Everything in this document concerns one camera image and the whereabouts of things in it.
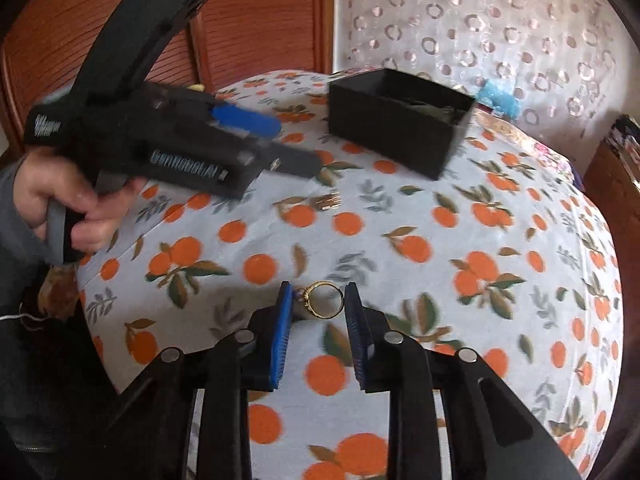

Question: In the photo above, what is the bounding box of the gold ring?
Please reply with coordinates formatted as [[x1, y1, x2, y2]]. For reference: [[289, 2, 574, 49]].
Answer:
[[293, 280, 346, 321]]

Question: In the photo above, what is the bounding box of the sheer circle-pattern curtain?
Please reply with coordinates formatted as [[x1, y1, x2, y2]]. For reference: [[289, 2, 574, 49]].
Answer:
[[334, 0, 626, 166]]

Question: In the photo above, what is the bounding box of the grey sleeve forearm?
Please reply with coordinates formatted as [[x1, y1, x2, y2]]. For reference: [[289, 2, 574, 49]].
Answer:
[[1, 157, 51, 312]]

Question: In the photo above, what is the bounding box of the orange-print bed sheet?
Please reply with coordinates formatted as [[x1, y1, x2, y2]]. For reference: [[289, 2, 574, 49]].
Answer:
[[77, 72, 624, 479]]

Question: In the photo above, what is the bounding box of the white thin cable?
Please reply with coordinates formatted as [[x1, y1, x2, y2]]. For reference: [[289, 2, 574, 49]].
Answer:
[[0, 311, 47, 331]]

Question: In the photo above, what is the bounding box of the blue plush toy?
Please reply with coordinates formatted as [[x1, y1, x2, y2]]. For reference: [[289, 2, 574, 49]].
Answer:
[[475, 79, 521, 120]]

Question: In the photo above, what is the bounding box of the red-brown wooden wardrobe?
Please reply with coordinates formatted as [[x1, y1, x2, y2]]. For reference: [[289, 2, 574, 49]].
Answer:
[[1, 0, 334, 160]]

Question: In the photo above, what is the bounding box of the black square storage box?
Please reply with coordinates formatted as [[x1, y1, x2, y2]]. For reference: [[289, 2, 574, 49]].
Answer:
[[328, 68, 475, 180]]

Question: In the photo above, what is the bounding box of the wooden side cabinet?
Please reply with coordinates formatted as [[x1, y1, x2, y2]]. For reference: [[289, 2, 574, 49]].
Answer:
[[581, 138, 640, 311]]

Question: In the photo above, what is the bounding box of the small gold earring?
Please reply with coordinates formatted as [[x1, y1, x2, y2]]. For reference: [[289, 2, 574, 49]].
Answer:
[[310, 191, 342, 211]]

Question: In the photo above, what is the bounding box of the person's left hand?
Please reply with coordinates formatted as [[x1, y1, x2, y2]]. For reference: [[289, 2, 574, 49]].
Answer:
[[13, 148, 146, 254]]

